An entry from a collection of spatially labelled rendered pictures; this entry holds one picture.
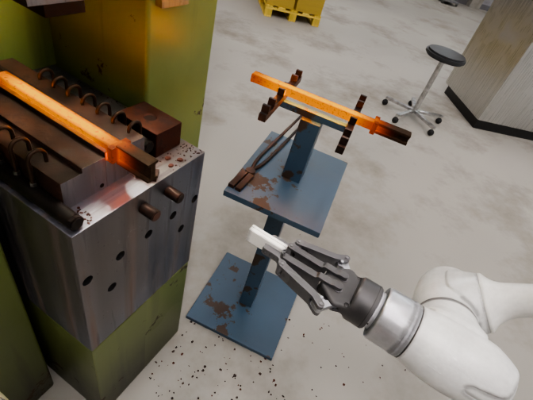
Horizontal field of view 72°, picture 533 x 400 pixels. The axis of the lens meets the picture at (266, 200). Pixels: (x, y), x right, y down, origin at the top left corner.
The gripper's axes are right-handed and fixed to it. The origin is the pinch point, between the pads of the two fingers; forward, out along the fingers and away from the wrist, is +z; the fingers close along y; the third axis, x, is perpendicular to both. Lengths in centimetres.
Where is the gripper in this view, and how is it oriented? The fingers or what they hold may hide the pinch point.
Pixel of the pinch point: (266, 242)
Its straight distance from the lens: 63.5
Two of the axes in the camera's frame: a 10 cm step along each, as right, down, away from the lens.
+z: -8.4, -4.9, 2.5
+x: 2.3, -7.2, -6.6
